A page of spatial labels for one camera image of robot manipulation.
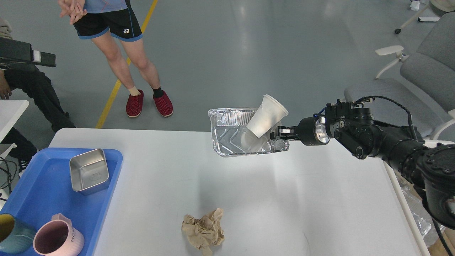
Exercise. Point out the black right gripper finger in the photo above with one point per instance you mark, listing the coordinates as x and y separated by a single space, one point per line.
285 133

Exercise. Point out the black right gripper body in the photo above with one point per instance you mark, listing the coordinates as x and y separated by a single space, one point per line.
312 131

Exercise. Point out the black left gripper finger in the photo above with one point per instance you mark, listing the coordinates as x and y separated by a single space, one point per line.
20 56

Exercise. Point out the white paper cup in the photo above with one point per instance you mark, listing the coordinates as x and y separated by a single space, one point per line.
269 113

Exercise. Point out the aluminium foil tray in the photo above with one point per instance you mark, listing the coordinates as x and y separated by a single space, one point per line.
231 137

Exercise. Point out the brown paper napkin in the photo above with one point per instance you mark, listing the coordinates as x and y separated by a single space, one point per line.
204 232

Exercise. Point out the square stainless steel tray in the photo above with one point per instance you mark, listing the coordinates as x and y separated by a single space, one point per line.
89 172

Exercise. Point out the pink mug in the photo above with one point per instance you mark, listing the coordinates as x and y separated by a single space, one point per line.
58 238

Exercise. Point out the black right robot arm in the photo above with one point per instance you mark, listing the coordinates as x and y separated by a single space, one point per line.
430 170

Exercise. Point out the seated person in black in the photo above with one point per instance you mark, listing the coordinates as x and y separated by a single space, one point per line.
38 87

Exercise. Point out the white side table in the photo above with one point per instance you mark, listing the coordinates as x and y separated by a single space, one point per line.
10 112

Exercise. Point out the grey office chair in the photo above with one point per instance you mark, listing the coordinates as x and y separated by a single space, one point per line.
431 69

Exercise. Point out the white waste bin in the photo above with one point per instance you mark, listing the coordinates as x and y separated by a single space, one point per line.
423 230

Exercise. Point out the white chair base far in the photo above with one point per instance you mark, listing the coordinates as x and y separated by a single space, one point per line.
438 7

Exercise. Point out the blue plastic tray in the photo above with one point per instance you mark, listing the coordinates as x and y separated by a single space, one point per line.
45 189

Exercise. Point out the teal ceramic mug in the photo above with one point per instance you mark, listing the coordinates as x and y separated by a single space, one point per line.
15 235

